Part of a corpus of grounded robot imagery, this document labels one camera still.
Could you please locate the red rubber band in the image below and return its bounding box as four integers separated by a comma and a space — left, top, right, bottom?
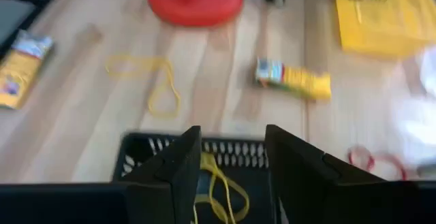
347, 144, 409, 181

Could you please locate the black plastic basket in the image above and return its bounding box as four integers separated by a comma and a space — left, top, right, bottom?
112, 131, 285, 224

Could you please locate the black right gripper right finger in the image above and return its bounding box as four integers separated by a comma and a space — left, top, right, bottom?
265, 124, 388, 224

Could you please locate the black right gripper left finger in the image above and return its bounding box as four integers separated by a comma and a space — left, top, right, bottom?
122, 125, 202, 224

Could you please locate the red desk lamp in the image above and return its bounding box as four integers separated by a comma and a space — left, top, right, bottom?
146, 0, 245, 28

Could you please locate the yellow plastic basket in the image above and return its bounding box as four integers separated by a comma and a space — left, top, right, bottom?
335, 0, 436, 59

